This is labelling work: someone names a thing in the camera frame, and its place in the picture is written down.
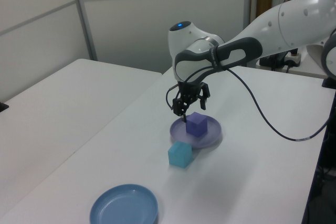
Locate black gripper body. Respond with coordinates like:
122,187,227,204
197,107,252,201
178,82,204,103

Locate purple cube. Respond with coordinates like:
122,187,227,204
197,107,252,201
185,111,208,138

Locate teal cube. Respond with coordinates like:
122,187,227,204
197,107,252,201
167,141,193,168

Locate purple plate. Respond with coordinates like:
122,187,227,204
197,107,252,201
169,115,224,150

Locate black power box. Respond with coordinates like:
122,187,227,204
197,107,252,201
259,52,289,71

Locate grey emergency stop box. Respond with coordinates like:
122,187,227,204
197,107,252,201
286,49,301,68

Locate white background desk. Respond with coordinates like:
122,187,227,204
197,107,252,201
250,58,329,79

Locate blue plate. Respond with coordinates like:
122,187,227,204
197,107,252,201
89,184,159,224

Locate grey laptop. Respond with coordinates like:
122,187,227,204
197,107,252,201
306,43,329,77

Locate black cable strap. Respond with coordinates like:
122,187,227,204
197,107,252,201
209,46,224,72

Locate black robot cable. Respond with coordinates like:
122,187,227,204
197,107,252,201
165,62,329,142

